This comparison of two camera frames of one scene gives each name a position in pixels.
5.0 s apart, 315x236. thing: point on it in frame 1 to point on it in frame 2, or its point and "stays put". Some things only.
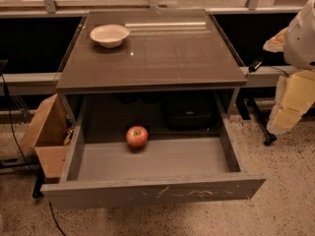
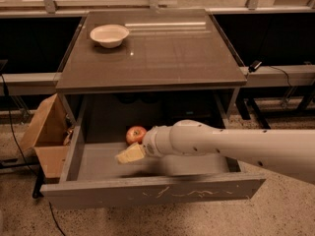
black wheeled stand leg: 243,104 stays put
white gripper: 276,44 to 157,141
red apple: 137,137 stays put
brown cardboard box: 51,139 stays put
